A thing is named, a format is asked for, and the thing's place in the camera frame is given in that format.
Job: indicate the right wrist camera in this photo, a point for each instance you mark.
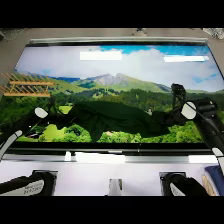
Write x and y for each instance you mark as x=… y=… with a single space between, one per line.
x=177 y=90

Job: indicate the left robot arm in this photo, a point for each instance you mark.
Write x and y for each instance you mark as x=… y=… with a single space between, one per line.
x=20 y=126

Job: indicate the dark green T-shirt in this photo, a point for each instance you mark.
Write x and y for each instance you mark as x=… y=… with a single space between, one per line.
x=113 y=118

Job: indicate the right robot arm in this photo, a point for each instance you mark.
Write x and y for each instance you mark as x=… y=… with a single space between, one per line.
x=206 y=123

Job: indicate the silver frame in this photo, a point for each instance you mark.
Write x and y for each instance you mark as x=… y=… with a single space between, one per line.
x=150 y=159

